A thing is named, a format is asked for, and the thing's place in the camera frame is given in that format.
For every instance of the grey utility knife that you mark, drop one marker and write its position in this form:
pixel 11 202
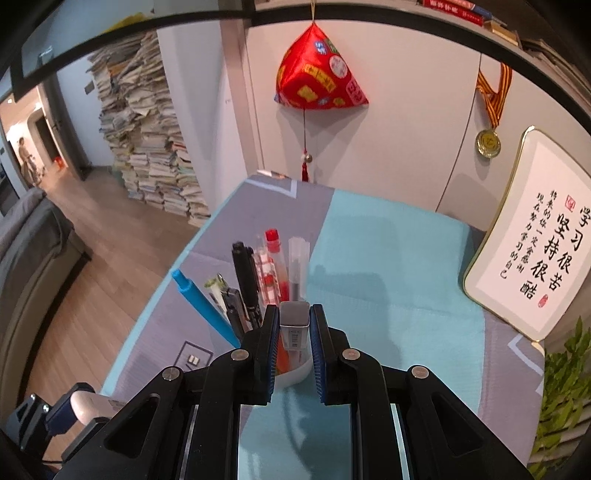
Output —
pixel 233 309

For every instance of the grey sofa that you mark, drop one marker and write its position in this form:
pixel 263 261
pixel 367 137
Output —
pixel 27 258

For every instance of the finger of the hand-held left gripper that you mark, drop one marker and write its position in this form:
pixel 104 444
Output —
pixel 60 415

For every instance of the stack of red books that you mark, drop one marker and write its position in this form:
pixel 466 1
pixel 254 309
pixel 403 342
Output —
pixel 452 4

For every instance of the green leafy plant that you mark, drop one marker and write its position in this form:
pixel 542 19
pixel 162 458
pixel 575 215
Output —
pixel 563 392

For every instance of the grey pen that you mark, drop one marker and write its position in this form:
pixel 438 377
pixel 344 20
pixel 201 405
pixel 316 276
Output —
pixel 298 258

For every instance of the blue pen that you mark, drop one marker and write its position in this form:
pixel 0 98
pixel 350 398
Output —
pixel 203 307

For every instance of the gold medal with striped ribbon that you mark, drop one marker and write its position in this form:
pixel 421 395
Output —
pixel 488 142

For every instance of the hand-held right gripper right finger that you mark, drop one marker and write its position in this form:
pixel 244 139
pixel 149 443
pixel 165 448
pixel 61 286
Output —
pixel 317 353

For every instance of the white eraser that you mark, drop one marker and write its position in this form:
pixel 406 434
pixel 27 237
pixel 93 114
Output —
pixel 294 330

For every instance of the red pyramid hanging ornament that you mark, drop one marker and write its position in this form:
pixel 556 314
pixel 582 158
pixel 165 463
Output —
pixel 318 74

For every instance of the grey bookshelf cabinet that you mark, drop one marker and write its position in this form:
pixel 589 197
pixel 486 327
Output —
pixel 369 24

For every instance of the frosted plastic pen cup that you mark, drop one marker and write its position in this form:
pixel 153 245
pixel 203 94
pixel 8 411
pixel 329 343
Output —
pixel 291 374

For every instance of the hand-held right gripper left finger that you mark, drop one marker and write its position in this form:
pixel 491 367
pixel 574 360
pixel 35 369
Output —
pixel 272 353

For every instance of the white green pen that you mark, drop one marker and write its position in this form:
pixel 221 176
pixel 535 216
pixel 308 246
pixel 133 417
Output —
pixel 214 288

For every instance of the tall pile of papers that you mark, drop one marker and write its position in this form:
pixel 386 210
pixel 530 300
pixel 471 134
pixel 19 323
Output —
pixel 147 152

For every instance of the framed calligraphy sign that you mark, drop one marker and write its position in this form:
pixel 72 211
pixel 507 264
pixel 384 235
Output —
pixel 531 230

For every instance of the red gel pen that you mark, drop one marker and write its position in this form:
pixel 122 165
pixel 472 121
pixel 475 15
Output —
pixel 273 240

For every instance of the black pen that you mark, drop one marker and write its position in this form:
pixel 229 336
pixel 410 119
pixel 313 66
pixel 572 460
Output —
pixel 244 277

